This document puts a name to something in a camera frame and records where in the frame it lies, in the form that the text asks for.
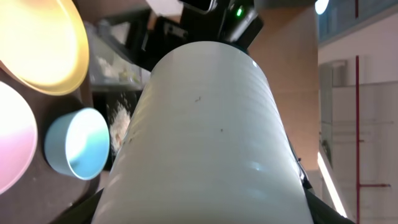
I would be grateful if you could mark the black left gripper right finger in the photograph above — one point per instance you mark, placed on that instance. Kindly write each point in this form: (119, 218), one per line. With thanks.
(323, 214)

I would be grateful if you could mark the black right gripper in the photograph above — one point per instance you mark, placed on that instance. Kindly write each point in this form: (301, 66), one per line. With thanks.
(231, 22)

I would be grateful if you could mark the white paper napkin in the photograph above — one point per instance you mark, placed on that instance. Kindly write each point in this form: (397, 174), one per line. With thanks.
(108, 70)

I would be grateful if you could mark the yellow round plate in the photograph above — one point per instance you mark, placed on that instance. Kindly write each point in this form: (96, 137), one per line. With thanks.
(44, 45)

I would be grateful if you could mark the light blue bowl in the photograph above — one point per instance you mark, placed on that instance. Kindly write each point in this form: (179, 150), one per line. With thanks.
(77, 144)

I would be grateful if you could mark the small white cup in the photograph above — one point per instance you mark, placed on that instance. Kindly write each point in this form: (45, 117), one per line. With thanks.
(206, 144)

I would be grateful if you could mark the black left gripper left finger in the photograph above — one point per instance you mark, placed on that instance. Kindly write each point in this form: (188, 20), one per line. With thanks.
(83, 213)

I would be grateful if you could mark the black waste tray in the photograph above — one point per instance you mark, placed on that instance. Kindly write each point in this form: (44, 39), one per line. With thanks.
(99, 101)

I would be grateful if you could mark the pink white bowl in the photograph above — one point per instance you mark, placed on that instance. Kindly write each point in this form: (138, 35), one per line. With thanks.
(19, 136)

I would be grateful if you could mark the clear plastic waste bin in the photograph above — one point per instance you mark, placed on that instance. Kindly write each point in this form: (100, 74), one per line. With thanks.
(131, 76)

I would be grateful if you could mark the rice food scraps pile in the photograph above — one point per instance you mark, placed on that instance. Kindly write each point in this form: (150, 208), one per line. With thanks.
(119, 115)

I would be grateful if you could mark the brown serving tray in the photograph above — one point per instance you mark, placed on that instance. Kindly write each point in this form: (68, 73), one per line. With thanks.
(42, 194)

